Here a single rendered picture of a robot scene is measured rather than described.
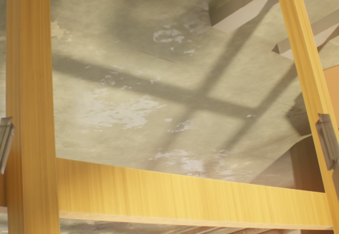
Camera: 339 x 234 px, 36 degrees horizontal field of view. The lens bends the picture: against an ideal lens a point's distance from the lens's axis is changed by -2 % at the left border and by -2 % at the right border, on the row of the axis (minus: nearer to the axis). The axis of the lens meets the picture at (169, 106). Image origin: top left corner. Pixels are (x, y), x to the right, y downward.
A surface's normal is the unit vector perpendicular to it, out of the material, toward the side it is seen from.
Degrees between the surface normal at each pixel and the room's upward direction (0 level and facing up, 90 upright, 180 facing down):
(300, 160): 94
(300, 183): 94
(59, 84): 0
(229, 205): 90
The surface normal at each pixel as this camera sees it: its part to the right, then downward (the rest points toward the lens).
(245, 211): 0.66, -0.37
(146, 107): 0.12, 0.91
